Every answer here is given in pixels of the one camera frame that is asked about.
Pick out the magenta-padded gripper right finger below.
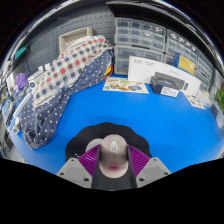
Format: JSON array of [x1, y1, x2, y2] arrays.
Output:
[[113, 143, 172, 190]]

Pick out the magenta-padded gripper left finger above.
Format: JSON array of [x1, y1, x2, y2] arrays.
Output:
[[55, 143, 114, 190]]

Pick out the beige computer mouse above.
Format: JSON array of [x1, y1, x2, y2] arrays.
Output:
[[99, 134, 129, 179]]

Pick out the black flower-shaped mouse pad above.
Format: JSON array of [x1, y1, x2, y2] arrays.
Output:
[[64, 122, 153, 164]]

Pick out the navy polka-dot cloth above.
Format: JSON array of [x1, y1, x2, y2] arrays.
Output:
[[19, 49, 114, 150]]

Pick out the small black box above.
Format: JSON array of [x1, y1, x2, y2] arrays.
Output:
[[149, 71, 186, 98]]

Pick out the green plant in white pot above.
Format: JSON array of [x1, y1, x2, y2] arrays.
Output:
[[213, 87, 224, 129]]

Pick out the white keyboard box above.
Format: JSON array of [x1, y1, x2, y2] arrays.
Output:
[[127, 55, 202, 98]]

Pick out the red blue checked cloth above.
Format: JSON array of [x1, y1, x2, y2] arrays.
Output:
[[31, 34, 114, 108]]

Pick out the purple object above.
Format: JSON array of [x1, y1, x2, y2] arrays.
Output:
[[15, 72, 30, 91]]

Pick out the small orange yellow object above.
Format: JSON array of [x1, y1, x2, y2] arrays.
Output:
[[104, 64, 115, 78]]

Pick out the yellow card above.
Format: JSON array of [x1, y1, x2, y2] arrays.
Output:
[[174, 53, 197, 76]]

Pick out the teal object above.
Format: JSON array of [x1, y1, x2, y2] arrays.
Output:
[[14, 46, 28, 61]]

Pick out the white wicker basket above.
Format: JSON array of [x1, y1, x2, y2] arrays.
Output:
[[58, 27, 94, 52]]

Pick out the dark wall shelf unit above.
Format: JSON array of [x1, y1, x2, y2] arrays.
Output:
[[106, 0, 216, 46]]

